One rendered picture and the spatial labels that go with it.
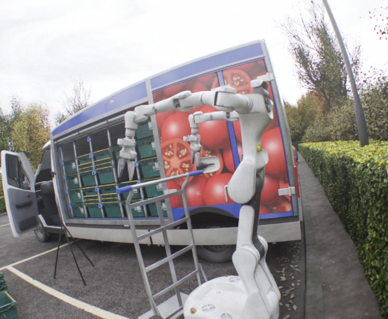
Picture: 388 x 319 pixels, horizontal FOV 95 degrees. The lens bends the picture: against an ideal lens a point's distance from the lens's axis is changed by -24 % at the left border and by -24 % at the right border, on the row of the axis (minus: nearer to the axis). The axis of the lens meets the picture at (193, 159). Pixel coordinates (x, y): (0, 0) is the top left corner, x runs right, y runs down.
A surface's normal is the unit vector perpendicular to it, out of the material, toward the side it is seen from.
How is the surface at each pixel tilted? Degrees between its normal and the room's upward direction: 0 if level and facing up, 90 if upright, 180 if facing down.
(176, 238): 90
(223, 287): 73
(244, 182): 92
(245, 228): 90
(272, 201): 90
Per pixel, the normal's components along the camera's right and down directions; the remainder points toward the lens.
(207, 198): -0.41, 0.07
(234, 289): -0.58, -0.19
